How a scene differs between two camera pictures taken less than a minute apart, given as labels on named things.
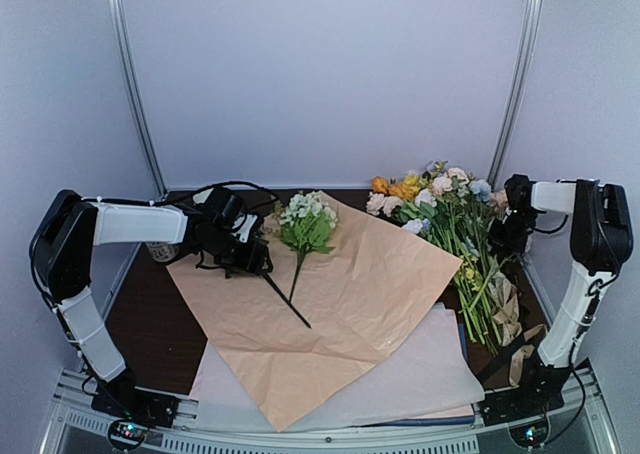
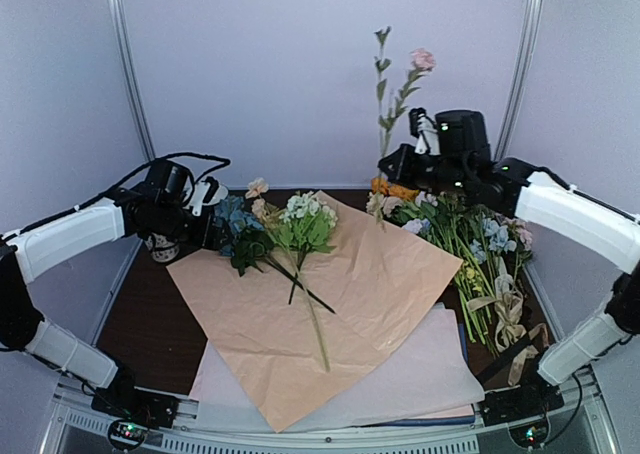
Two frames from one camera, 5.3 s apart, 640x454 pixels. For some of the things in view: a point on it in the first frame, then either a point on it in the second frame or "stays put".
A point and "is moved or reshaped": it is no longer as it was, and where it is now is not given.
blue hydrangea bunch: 285,299 is moved or reshaped
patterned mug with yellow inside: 163,252 stays put
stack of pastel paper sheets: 427,380 stays put
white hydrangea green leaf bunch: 307,227 stays put
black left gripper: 250,262 to 201,238
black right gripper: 507,248 to 400,174
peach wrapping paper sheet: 297,334 stays put
